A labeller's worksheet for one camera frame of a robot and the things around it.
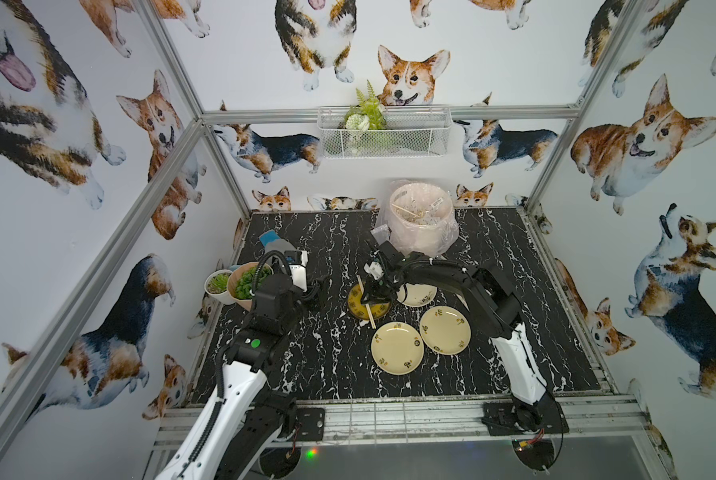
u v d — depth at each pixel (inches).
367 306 36.4
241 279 35.5
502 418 29.0
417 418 29.6
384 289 33.7
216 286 34.6
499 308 22.3
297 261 24.7
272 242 43.5
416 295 37.9
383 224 36.4
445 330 35.4
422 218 33.2
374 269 36.3
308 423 28.9
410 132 36.1
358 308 37.0
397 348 33.8
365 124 32.2
